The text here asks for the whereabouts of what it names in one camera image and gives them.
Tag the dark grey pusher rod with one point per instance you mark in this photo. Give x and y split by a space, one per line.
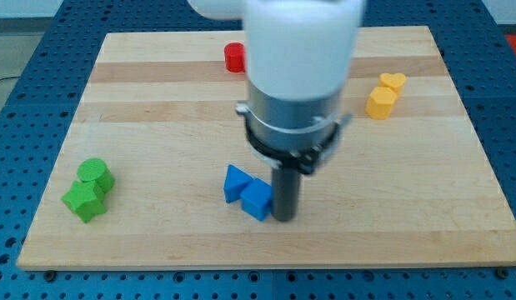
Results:
285 187

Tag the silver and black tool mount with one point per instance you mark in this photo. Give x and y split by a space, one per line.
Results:
294 134

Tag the blue cube block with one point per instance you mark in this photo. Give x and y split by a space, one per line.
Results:
256 198

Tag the blue triangle block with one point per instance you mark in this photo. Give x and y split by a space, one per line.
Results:
235 182

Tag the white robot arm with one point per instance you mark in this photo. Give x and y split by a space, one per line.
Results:
297 58

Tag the yellow hexagon block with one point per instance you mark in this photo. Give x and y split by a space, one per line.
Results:
380 103

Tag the red cylinder block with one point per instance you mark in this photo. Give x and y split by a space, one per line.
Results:
234 57

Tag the yellow heart block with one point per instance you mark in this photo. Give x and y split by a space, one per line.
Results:
395 81

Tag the wooden board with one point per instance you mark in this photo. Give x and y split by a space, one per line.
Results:
415 190

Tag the green cylinder block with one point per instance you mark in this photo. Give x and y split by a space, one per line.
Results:
95 169

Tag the green star block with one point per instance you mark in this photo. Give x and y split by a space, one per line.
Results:
85 199

